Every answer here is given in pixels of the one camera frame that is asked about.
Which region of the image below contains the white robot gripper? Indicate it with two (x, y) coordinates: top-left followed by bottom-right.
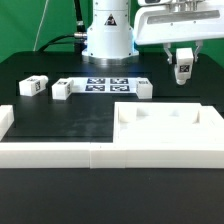
(134, 5), (224, 64)

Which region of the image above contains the white square table top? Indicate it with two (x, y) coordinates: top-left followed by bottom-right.
(113, 102), (224, 145)

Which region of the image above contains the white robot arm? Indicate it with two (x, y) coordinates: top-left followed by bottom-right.
(82, 0), (224, 63)

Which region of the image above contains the white sheet with fiducial markers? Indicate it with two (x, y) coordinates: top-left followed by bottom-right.
(72, 77), (136, 93)

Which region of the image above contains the white front fence bar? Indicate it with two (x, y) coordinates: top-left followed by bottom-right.
(0, 143), (224, 169)

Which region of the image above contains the white left fence piece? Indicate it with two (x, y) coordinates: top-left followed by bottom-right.
(0, 105), (14, 141)

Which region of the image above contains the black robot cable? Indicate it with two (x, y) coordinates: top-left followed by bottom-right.
(37, 0), (88, 53)

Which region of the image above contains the thin white cable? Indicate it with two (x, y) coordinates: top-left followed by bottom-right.
(32, 0), (50, 53)

